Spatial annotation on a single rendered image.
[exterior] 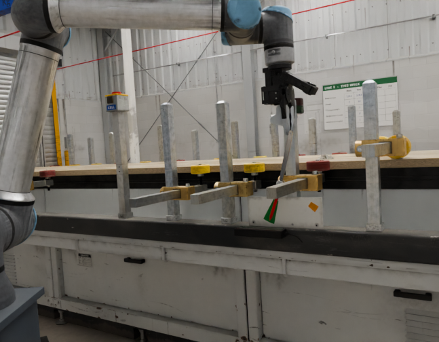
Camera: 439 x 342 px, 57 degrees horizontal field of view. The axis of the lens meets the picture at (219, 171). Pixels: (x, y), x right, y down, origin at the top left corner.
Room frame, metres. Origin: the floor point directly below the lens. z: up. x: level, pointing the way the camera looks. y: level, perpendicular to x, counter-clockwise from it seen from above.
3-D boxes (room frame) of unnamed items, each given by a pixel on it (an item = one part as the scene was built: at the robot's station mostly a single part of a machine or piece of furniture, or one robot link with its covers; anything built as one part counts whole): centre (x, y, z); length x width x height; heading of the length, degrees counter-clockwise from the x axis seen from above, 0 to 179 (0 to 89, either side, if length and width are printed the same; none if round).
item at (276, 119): (1.24, -0.19, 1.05); 0.06 x 0.03 x 0.09; 59
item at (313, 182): (1.31, -0.26, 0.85); 0.13 x 0.06 x 0.05; 59
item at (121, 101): (1.72, 0.41, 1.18); 0.07 x 0.07 x 0.08; 59
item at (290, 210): (1.32, -0.20, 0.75); 0.26 x 0.01 x 0.10; 59
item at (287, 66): (1.26, -0.20, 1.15); 0.09 x 0.08 x 0.12; 59
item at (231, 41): (1.24, -0.09, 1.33); 0.12 x 0.12 x 0.09; 3
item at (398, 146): (1.18, -0.47, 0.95); 0.13 x 0.06 x 0.05; 59
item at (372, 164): (1.19, -0.45, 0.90); 0.03 x 0.03 x 0.48; 59
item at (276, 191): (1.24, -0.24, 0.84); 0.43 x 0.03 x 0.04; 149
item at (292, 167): (1.32, -0.24, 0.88); 0.03 x 0.03 x 0.48; 59
